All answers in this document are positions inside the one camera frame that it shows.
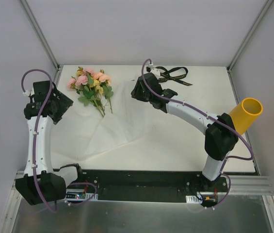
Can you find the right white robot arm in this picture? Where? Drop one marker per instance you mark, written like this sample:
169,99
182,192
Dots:
219,130

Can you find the aluminium frame post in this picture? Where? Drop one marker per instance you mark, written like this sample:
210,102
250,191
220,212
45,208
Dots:
249,35
38,31

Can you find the black ribbon gold lettering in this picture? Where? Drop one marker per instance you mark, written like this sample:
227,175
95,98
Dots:
166,75

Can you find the white wrapping paper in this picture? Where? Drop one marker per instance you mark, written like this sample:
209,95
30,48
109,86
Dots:
83,133

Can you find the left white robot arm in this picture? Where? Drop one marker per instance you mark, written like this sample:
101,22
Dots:
46,108

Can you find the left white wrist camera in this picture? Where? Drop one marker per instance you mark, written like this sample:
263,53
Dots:
28,93

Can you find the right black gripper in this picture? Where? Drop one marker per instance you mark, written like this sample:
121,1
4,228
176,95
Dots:
138,89

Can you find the right white cable duct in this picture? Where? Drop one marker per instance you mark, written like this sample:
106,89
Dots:
194,199

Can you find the white cable duct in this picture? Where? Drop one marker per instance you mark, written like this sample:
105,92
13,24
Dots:
79,195
194,199

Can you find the pink yellow flower bouquet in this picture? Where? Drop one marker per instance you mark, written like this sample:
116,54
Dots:
93,88

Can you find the yellow cylindrical vase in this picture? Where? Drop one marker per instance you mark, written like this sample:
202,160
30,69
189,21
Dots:
245,113

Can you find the left aluminium frame post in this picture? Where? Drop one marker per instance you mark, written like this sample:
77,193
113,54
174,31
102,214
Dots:
38,31

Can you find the left white cable duct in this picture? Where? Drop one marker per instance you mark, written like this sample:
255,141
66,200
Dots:
79,195

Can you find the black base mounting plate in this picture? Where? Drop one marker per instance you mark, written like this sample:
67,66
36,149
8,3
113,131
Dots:
151,186

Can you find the right aluminium frame post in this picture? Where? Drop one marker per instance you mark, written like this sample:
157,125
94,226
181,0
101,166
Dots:
249,35

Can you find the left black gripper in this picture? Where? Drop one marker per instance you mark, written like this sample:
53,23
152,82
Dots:
62,105

